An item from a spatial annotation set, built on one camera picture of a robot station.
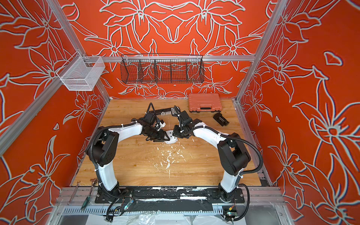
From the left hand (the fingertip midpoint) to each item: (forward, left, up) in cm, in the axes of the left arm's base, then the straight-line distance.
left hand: (167, 138), depth 91 cm
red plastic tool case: (+35, -26, +1) cm, 44 cm away
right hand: (+2, -4, +5) cm, 7 cm away
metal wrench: (-35, +48, -5) cm, 59 cm away
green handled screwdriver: (-37, +38, -3) cm, 53 cm away
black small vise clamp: (+20, -38, -2) cm, 43 cm away
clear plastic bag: (-43, +5, -4) cm, 43 cm away
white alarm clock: (-1, -4, +1) cm, 4 cm away
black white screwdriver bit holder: (+25, +5, -3) cm, 26 cm away
